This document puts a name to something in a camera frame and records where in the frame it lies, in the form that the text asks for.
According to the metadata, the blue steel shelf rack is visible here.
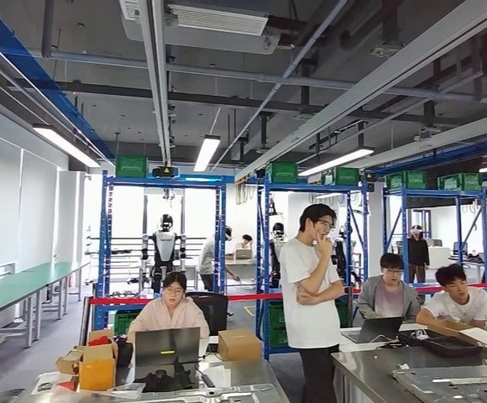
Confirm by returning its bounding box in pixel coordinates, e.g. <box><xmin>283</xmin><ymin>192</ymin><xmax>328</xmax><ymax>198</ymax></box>
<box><xmin>255</xmin><ymin>175</ymin><xmax>371</xmax><ymax>362</ymax></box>
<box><xmin>94</xmin><ymin>170</ymin><xmax>228</xmax><ymax>333</ymax></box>
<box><xmin>382</xmin><ymin>184</ymin><xmax>487</xmax><ymax>306</ymax></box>

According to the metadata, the sheet metal car part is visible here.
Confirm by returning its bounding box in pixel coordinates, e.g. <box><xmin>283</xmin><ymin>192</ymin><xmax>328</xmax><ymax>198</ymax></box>
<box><xmin>97</xmin><ymin>384</ymin><xmax>285</xmax><ymax>403</ymax></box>
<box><xmin>394</xmin><ymin>364</ymin><xmax>487</xmax><ymax>403</ymax></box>

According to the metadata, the silver black humanoid robot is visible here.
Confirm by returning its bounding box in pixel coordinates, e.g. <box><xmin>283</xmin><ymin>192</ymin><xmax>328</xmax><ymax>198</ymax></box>
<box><xmin>140</xmin><ymin>213</ymin><xmax>188</xmax><ymax>297</ymax></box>
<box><xmin>267</xmin><ymin>222</ymin><xmax>287</xmax><ymax>291</ymax></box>
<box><xmin>331</xmin><ymin>224</ymin><xmax>362</xmax><ymax>289</ymax></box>

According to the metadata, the white desk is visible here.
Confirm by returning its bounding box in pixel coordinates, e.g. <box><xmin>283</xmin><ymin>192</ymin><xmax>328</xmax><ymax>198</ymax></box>
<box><xmin>226</xmin><ymin>256</ymin><xmax>270</xmax><ymax>282</ymax></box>

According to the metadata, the red barrier belt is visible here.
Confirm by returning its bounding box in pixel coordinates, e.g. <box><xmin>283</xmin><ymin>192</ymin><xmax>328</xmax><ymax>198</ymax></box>
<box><xmin>89</xmin><ymin>280</ymin><xmax>487</xmax><ymax>307</ymax></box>

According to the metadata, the black yellow hoist trolley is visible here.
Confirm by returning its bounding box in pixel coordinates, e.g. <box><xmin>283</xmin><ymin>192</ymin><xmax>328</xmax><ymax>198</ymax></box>
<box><xmin>151</xmin><ymin>163</ymin><xmax>180</xmax><ymax>180</ymax></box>

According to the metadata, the black high-back chair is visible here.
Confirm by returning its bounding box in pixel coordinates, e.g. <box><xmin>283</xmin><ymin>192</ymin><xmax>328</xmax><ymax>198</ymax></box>
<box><xmin>186</xmin><ymin>291</ymin><xmax>229</xmax><ymax>338</ymax></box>

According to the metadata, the closed cardboard box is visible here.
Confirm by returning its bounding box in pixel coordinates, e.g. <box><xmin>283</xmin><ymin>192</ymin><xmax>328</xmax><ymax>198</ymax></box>
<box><xmin>217</xmin><ymin>327</ymin><xmax>263</xmax><ymax>364</ymax></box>

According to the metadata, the dark open laptop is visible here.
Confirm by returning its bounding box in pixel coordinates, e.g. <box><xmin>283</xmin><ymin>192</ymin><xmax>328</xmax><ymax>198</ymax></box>
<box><xmin>341</xmin><ymin>316</ymin><xmax>405</xmax><ymax>345</ymax></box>
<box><xmin>134</xmin><ymin>326</ymin><xmax>202</xmax><ymax>391</ymax></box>

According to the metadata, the black jointed gadget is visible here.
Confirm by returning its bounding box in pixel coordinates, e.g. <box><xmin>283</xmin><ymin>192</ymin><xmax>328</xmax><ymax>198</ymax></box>
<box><xmin>135</xmin><ymin>360</ymin><xmax>195</xmax><ymax>395</ymax></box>

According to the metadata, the black bag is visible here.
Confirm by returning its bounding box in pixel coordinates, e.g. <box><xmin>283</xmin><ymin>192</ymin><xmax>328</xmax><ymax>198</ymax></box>
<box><xmin>115</xmin><ymin>338</ymin><xmax>136</xmax><ymax>369</ymax></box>

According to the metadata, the green topped long table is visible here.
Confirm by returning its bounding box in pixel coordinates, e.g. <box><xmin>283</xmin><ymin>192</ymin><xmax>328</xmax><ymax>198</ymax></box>
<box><xmin>20</xmin><ymin>259</ymin><xmax>91</xmax><ymax>322</ymax></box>
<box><xmin>0</xmin><ymin>270</ymin><xmax>39</xmax><ymax>389</ymax></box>

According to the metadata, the open cardboard box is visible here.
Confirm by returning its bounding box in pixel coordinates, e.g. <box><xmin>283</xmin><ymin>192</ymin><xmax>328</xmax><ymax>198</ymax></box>
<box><xmin>55</xmin><ymin>328</ymin><xmax>119</xmax><ymax>393</ymax></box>

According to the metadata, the black flat tray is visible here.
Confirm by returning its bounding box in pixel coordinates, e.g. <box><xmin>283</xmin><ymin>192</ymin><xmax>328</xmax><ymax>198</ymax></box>
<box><xmin>398</xmin><ymin>328</ymin><xmax>482</xmax><ymax>359</ymax></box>

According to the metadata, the blue overhead beam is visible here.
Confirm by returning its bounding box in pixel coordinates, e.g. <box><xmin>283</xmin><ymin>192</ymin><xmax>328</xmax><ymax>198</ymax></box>
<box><xmin>0</xmin><ymin>0</ymin><xmax>117</xmax><ymax>164</ymax></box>

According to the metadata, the yellow hanging cable bundle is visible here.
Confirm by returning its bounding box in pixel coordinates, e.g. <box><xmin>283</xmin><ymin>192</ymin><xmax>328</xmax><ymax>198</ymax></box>
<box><xmin>234</xmin><ymin>182</ymin><xmax>258</xmax><ymax>207</ymax></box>

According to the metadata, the dark barrier post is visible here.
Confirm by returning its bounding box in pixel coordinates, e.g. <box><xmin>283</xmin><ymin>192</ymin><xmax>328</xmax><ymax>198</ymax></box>
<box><xmin>77</xmin><ymin>296</ymin><xmax>92</xmax><ymax>347</ymax></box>

